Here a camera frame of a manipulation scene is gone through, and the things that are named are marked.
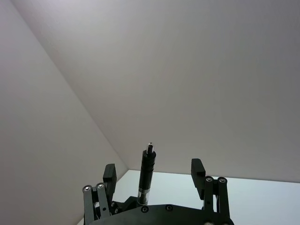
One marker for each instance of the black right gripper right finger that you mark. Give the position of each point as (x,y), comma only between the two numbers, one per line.
(211,192)

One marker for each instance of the black cylindrical tool steel tip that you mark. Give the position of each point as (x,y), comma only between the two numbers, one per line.
(146,173)

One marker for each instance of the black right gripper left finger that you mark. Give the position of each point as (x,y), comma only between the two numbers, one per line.
(101,199)

